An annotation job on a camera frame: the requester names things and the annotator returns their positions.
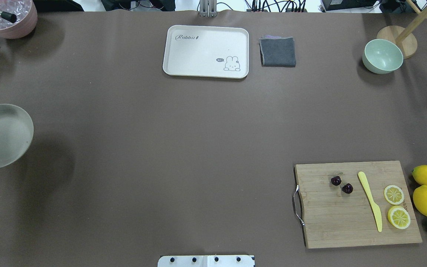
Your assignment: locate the white rabbit tray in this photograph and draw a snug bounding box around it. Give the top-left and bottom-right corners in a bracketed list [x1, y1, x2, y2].
[162, 25, 249, 79]

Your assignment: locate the mint green bowl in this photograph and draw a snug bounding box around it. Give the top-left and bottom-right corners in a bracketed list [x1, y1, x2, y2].
[361, 39, 404, 74]

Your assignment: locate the grey folded cloth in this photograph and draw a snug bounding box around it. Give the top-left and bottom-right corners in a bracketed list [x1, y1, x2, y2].
[259, 36, 297, 67]

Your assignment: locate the wooden mug tree stand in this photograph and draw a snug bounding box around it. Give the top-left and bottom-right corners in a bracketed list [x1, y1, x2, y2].
[376, 0, 427, 59]

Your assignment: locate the yellow plastic knife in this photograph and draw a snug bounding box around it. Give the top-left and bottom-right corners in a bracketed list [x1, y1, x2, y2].
[358, 171, 383, 232]

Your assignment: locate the pink bowl with ice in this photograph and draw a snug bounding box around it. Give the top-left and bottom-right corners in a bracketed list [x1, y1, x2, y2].
[0, 0, 38, 39]

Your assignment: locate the bamboo cutting board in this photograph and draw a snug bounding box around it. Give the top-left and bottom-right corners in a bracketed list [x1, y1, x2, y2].
[294, 161, 422, 248]

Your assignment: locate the thick lemon slice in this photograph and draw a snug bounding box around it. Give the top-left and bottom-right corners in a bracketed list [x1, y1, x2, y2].
[387, 205, 411, 230]

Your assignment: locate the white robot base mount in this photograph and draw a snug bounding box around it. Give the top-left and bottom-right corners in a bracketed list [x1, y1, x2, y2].
[157, 254, 255, 267]

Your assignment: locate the thin lemon slice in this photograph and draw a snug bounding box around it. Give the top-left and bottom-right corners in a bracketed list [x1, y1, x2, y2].
[383, 185, 405, 205]

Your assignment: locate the dark red cherry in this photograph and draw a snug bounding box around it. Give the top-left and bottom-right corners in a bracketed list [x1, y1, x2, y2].
[342, 184, 354, 194]
[330, 175, 342, 186]

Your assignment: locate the beige round plate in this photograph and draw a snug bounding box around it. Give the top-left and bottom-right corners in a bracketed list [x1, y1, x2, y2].
[0, 104, 34, 168]

